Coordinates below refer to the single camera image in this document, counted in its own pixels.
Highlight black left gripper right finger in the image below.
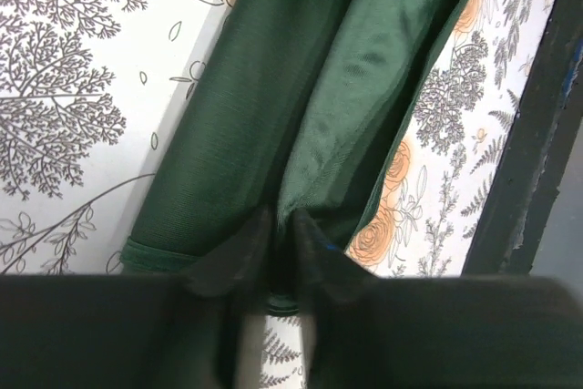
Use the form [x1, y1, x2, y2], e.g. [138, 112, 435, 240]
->
[293, 210, 582, 388]

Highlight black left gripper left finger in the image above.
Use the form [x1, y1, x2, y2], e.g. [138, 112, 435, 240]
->
[1, 207, 272, 388]

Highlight dark green cloth napkin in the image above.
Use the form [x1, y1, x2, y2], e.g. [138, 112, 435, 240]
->
[120, 0, 467, 316]

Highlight floral patterned tablecloth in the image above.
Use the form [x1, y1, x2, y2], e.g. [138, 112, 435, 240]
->
[1, 0, 557, 388]

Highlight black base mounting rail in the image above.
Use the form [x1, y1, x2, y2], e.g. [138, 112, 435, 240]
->
[463, 0, 582, 275]

